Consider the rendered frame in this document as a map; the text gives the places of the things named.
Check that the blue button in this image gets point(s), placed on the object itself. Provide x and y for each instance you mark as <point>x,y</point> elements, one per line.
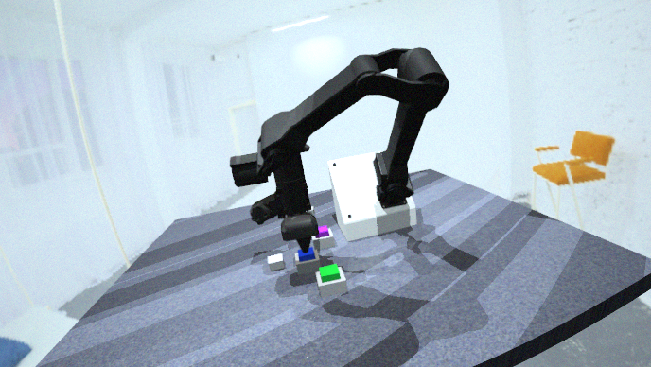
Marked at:
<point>307,262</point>

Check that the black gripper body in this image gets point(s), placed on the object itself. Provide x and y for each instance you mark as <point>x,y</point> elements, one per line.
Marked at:
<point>295,202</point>

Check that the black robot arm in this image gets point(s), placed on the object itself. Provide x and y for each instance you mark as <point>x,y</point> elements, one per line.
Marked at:
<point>419,87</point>

